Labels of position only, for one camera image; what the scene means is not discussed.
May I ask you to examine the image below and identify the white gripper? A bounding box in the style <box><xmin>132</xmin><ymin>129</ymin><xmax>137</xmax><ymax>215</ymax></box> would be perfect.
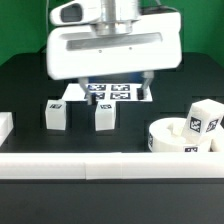
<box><xmin>45</xmin><ymin>11</ymin><xmax>184</xmax><ymax>106</ymax></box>

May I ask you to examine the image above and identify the white round stool seat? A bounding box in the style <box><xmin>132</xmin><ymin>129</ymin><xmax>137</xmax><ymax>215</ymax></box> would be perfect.
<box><xmin>148</xmin><ymin>117</ymin><xmax>222</xmax><ymax>153</ymax></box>

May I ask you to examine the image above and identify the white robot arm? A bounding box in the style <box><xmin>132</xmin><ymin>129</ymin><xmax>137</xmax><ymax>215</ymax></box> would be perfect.
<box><xmin>46</xmin><ymin>0</ymin><xmax>182</xmax><ymax>100</ymax></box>

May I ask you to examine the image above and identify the white sheet with tags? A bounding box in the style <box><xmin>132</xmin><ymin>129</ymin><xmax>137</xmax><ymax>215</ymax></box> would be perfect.
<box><xmin>61</xmin><ymin>81</ymin><xmax>154</xmax><ymax>103</ymax></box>

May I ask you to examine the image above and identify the white front fence bar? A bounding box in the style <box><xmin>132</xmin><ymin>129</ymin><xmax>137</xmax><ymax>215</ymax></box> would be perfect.
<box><xmin>0</xmin><ymin>152</ymin><xmax>224</xmax><ymax>180</ymax></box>

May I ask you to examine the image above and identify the white fence bar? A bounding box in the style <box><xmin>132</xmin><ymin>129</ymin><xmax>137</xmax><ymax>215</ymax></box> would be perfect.
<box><xmin>0</xmin><ymin>112</ymin><xmax>14</xmax><ymax>146</ymax></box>
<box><xmin>0</xmin><ymin>152</ymin><xmax>224</xmax><ymax>180</ymax></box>

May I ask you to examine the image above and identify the white left fence bar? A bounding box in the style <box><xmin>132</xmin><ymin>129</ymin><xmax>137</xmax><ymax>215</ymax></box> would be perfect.
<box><xmin>0</xmin><ymin>112</ymin><xmax>14</xmax><ymax>146</ymax></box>

